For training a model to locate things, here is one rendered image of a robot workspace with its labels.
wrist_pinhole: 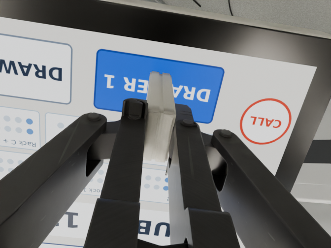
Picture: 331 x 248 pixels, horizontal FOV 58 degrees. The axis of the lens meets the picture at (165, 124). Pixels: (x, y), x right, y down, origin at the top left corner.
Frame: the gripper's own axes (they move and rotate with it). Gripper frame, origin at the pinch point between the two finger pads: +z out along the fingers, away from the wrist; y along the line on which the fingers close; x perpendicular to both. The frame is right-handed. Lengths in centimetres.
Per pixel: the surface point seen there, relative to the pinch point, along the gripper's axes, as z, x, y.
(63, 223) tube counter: 4.3, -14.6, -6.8
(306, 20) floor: 161, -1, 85
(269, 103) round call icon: 4.3, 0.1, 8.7
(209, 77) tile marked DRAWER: 4.3, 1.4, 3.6
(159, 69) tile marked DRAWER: 4.3, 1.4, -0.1
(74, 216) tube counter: 4.3, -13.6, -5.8
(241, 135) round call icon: 4.3, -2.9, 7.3
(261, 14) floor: 162, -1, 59
